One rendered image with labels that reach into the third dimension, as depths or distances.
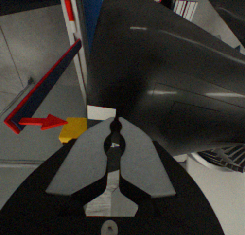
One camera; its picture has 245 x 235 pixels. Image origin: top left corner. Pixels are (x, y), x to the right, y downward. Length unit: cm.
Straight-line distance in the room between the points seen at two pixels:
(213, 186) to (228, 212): 9
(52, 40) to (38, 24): 15
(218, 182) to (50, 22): 152
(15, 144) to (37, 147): 17
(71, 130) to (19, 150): 74
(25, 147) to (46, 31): 102
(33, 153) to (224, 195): 106
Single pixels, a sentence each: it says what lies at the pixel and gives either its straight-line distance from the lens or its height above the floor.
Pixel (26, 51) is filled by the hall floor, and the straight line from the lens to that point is 165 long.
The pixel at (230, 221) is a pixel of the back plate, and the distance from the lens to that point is 60.
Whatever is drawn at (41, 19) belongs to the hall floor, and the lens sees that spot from 146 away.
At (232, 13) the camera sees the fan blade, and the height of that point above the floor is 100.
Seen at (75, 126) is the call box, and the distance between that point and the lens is 44.
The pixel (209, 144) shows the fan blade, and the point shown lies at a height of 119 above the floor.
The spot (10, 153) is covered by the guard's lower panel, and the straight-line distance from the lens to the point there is 116.
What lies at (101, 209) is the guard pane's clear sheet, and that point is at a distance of 84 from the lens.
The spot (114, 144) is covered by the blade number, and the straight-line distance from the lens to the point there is 17.
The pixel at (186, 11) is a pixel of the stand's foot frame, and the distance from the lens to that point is 132.
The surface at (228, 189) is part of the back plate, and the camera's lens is 56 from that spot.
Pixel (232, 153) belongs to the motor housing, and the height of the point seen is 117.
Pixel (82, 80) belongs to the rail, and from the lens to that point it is 51.
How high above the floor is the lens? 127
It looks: 44 degrees down
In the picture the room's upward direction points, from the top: 179 degrees clockwise
